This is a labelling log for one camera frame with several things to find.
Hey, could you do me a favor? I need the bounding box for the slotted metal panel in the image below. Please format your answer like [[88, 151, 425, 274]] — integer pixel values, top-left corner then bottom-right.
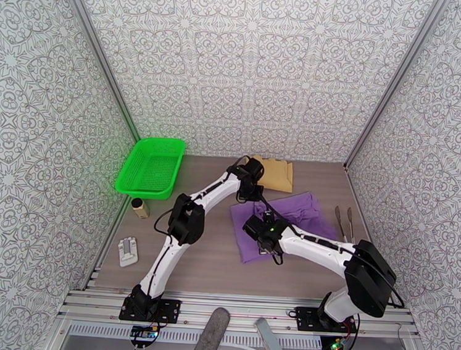
[[67, 323, 325, 350]]

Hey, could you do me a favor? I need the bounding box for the metal table knife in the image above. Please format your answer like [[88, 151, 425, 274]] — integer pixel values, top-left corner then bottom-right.
[[344, 206, 358, 244]]

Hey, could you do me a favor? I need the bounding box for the aluminium mounting rail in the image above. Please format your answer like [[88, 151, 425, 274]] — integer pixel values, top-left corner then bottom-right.
[[56, 284, 420, 343]]

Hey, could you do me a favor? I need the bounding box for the left circuit board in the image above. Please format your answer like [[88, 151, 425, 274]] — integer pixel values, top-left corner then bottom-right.
[[130, 324, 160, 349]]

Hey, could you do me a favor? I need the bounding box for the green plastic laundry basket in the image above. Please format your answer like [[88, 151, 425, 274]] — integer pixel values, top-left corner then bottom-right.
[[114, 135, 188, 203]]

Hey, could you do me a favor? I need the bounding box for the flat metal bar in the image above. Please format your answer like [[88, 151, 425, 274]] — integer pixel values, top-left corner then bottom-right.
[[253, 317, 294, 350]]

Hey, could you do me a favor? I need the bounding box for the tan garment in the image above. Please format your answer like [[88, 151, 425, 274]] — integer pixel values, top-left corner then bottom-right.
[[249, 154, 295, 194]]

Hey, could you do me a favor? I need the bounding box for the grey felt-covered bar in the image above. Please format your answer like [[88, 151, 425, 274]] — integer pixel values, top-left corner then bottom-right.
[[192, 306, 231, 350]]

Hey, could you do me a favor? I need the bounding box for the circuit board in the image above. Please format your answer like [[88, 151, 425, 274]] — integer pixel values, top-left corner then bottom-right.
[[318, 335, 354, 350], [130, 324, 160, 349]]

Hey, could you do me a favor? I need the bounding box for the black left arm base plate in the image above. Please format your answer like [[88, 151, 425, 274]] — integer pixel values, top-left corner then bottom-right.
[[118, 296, 183, 325]]

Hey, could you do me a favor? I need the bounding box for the tan bottle with black cap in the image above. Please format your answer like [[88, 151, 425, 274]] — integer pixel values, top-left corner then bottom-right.
[[130, 197, 151, 220]]

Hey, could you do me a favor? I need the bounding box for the right circuit board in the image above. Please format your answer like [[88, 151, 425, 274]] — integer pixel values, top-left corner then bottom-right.
[[318, 335, 354, 350]]

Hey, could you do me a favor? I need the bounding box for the white plastic holder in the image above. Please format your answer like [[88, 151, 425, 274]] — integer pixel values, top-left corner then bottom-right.
[[116, 236, 140, 269]]

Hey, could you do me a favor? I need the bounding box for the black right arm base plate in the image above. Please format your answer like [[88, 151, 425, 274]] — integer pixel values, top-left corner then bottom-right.
[[294, 305, 359, 336]]

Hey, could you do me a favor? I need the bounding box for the purple t-shirt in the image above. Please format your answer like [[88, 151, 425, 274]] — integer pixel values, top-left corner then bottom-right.
[[226, 187, 340, 270]]

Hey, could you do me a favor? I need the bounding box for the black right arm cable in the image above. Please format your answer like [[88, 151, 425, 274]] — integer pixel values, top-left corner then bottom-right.
[[252, 195, 411, 310]]

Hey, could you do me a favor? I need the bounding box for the aluminium corner post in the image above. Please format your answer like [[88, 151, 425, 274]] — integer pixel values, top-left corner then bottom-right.
[[343, 0, 450, 176], [51, 0, 149, 143]]

